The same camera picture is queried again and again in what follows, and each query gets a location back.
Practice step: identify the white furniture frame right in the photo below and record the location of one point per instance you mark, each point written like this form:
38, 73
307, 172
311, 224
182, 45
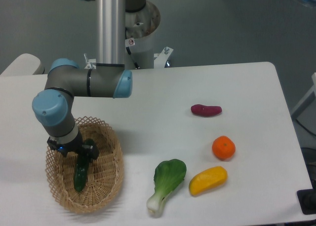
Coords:
305, 101

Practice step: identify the green bok choy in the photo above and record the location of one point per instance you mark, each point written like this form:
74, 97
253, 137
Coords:
169, 175

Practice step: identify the woven wicker basket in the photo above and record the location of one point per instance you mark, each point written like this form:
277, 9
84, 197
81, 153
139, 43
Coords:
104, 175

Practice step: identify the white chair armrest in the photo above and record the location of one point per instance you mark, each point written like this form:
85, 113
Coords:
25, 64

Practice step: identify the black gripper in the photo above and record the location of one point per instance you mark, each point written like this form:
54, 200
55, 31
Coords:
73, 142

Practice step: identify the yellow mango slice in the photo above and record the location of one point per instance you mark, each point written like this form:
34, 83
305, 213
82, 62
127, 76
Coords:
208, 179

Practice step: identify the purple sweet potato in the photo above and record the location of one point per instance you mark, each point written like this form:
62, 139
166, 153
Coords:
206, 111

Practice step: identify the green cucumber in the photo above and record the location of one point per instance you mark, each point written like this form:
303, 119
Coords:
81, 170

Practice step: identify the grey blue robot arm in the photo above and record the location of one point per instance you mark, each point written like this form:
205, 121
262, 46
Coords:
107, 78

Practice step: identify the orange tangerine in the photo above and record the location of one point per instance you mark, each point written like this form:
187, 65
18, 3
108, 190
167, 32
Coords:
223, 148

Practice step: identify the black device at table edge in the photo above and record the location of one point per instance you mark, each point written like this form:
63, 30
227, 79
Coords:
307, 201

